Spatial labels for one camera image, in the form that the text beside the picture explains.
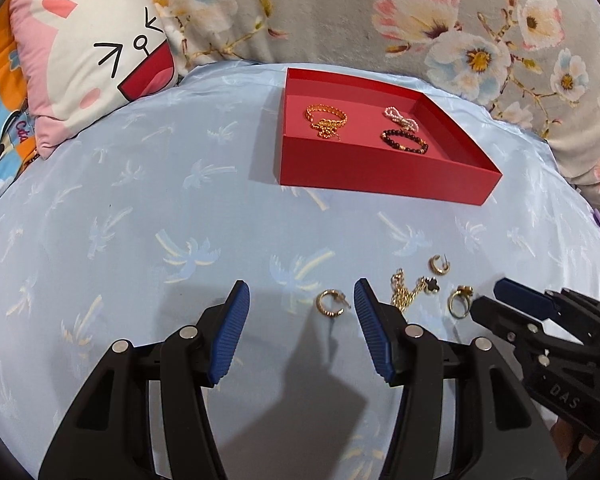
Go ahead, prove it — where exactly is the gold black clover necklace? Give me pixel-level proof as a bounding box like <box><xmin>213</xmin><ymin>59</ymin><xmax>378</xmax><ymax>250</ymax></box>
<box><xmin>389</xmin><ymin>268</ymin><xmax>442</xmax><ymax>314</ymax></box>

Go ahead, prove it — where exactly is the gold chain bracelet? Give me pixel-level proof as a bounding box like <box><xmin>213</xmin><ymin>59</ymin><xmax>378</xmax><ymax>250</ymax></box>
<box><xmin>313</xmin><ymin>120</ymin><xmax>342</xmax><ymax>141</ymax></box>

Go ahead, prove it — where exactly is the gold hoop earring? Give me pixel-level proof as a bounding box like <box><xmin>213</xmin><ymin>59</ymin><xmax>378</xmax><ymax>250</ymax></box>
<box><xmin>315</xmin><ymin>289</ymin><xmax>351</xmax><ymax>318</ymax></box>
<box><xmin>428</xmin><ymin>255</ymin><xmax>451</xmax><ymax>276</ymax></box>

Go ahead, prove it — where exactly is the gold flower ring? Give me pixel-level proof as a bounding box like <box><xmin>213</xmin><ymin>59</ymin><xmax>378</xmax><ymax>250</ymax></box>
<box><xmin>446</xmin><ymin>284</ymin><xmax>476</xmax><ymax>320</ymax></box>

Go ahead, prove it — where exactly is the gold twisted bangle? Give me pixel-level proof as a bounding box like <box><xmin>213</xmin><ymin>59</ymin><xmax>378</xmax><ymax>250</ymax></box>
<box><xmin>304</xmin><ymin>104</ymin><xmax>348</xmax><ymax>130</ymax></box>

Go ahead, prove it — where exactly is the white pink bunny pillow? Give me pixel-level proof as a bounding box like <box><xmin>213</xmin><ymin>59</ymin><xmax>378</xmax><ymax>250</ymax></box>
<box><xmin>9</xmin><ymin>0</ymin><xmax>178</xmax><ymax>158</ymax></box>

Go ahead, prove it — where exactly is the white pearl bracelet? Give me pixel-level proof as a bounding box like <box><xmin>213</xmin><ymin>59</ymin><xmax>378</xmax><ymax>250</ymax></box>
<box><xmin>383</xmin><ymin>105</ymin><xmax>421</xmax><ymax>130</ymax></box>

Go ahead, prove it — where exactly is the red shallow tray box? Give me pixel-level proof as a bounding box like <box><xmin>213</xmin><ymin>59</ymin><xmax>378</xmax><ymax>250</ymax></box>
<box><xmin>278</xmin><ymin>67</ymin><xmax>502</xmax><ymax>206</ymax></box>

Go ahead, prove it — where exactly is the grey floral blanket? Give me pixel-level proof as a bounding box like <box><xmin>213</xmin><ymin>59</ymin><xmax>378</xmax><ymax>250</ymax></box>
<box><xmin>155</xmin><ymin>0</ymin><xmax>600</xmax><ymax>211</ymax></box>

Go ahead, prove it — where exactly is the black bead bracelet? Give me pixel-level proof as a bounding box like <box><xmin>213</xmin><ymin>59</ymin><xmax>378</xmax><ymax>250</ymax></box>
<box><xmin>380</xmin><ymin>129</ymin><xmax>430</xmax><ymax>156</ymax></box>

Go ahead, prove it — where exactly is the light blue satin sheet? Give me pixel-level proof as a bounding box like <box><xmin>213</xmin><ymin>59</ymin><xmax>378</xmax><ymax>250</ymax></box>
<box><xmin>0</xmin><ymin>63</ymin><xmax>600</xmax><ymax>479</ymax></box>

